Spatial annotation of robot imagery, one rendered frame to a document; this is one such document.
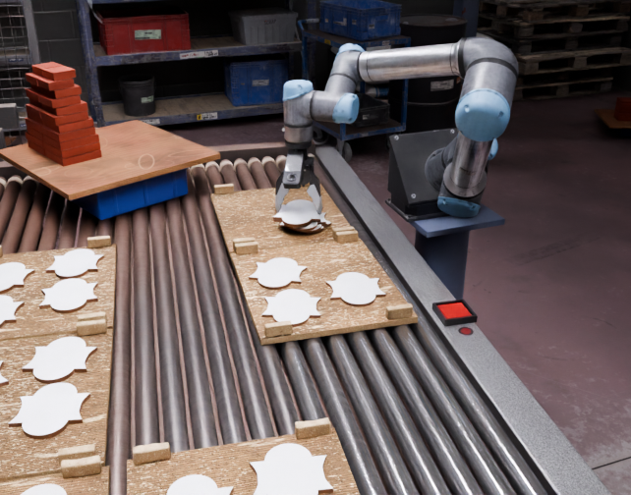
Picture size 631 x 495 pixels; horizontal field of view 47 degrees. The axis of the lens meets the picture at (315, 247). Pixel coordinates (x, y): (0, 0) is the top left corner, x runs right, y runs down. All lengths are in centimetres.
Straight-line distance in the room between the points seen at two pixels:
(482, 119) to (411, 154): 62
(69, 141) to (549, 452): 157
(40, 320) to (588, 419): 203
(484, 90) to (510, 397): 66
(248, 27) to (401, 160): 396
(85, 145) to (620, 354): 232
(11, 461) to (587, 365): 244
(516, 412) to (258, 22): 502
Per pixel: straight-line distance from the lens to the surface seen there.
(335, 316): 157
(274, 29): 615
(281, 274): 172
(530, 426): 137
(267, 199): 217
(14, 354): 158
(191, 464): 123
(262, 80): 619
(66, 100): 222
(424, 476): 124
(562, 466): 131
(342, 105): 181
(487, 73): 168
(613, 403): 305
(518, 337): 332
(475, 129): 167
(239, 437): 129
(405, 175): 220
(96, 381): 144
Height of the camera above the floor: 177
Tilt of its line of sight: 26 degrees down
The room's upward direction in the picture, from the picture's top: straight up
